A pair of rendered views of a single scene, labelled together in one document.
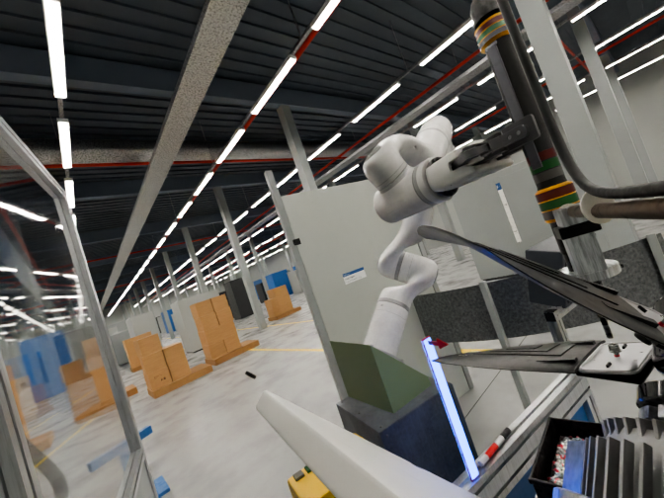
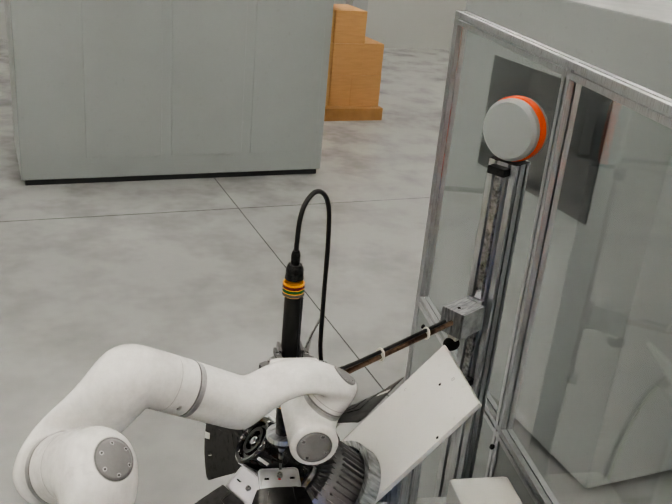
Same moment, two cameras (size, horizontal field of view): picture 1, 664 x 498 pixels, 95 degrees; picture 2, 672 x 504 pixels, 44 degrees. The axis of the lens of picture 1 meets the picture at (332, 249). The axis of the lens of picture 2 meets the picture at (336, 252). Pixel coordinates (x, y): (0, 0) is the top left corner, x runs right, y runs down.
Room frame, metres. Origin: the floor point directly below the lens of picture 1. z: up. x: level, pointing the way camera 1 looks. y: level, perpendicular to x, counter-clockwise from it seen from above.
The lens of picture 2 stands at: (1.80, 0.19, 2.36)
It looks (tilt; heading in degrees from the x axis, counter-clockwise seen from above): 23 degrees down; 197
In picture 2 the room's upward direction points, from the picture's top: 5 degrees clockwise
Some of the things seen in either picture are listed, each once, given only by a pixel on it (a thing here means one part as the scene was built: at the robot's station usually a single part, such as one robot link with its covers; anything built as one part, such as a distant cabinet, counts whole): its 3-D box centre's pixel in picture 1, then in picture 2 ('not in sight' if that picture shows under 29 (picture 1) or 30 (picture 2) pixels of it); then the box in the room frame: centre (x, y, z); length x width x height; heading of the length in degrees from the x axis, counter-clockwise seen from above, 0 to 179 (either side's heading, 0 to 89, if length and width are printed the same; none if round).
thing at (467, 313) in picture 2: not in sight; (463, 317); (-0.16, -0.04, 1.39); 0.10 x 0.07 x 0.08; 154
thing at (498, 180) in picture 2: not in sight; (480, 280); (-0.20, -0.02, 1.48); 0.05 x 0.03 x 0.62; 64
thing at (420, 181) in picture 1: (436, 180); not in sight; (0.56, -0.22, 1.51); 0.09 x 0.03 x 0.08; 120
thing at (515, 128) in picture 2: not in sight; (515, 128); (-0.24, 0.00, 1.88); 0.17 x 0.15 x 0.16; 29
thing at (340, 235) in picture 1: (378, 290); not in sight; (2.45, -0.25, 1.10); 1.21 x 0.05 x 2.20; 119
